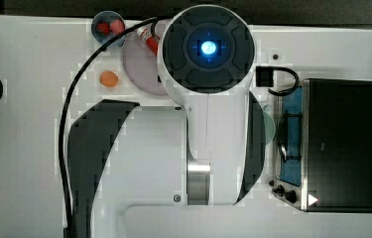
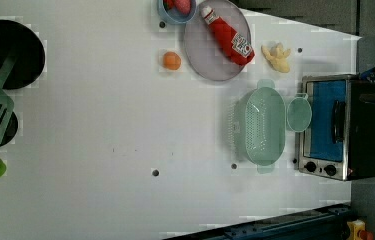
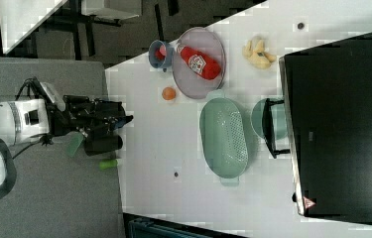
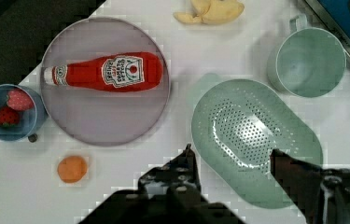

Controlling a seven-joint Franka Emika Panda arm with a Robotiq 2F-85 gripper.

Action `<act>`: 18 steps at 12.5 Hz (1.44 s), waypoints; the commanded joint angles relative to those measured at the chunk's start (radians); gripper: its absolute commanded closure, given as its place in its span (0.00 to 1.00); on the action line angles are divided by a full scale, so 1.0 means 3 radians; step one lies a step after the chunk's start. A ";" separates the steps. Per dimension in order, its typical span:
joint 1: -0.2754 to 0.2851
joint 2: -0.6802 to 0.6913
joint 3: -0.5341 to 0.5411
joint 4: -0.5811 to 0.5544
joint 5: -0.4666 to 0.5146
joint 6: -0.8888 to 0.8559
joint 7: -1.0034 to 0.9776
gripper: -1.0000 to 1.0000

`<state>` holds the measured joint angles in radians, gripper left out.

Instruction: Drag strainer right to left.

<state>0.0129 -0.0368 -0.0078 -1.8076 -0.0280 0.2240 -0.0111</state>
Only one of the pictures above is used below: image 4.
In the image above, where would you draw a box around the red strawberry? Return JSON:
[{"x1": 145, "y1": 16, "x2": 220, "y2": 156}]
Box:
[{"x1": 0, "y1": 106, "x2": 20, "y2": 128}]

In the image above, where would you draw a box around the pink strawberry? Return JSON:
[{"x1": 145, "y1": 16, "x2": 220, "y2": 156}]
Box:
[{"x1": 7, "y1": 89, "x2": 35, "y2": 111}]

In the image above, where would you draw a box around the yellow plush toy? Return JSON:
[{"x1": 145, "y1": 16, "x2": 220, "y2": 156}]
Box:
[{"x1": 173, "y1": 0, "x2": 245, "y2": 25}]

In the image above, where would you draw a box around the green plastic strainer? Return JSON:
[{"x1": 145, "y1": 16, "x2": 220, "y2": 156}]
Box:
[{"x1": 191, "y1": 74, "x2": 323, "y2": 209}]

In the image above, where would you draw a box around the grey round plate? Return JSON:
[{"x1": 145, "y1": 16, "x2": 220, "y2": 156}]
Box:
[{"x1": 40, "y1": 18, "x2": 170, "y2": 147}]

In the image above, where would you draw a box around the blue bowl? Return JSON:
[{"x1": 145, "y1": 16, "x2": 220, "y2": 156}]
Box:
[{"x1": 0, "y1": 84, "x2": 48, "y2": 142}]

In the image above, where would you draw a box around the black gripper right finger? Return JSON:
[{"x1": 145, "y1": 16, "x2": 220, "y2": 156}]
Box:
[{"x1": 270, "y1": 149, "x2": 350, "y2": 224}]

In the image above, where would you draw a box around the green mug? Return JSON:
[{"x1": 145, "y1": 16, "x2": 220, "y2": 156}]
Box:
[{"x1": 266, "y1": 14, "x2": 346, "y2": 98}]

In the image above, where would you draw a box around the red ketchup bottle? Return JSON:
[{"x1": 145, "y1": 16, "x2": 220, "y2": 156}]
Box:
[{"x1": 44, "y1": 52, "x2": 163, "y2": 92}]

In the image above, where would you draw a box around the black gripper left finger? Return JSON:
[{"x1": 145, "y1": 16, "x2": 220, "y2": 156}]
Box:
[{"x1": 137, "y1": 143, "x2": 203, "y2": 200}]

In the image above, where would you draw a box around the orange ball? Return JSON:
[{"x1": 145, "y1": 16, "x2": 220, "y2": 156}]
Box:
[{"x1": 57, "y1": 156, "x2": 88, "y2": 183}]

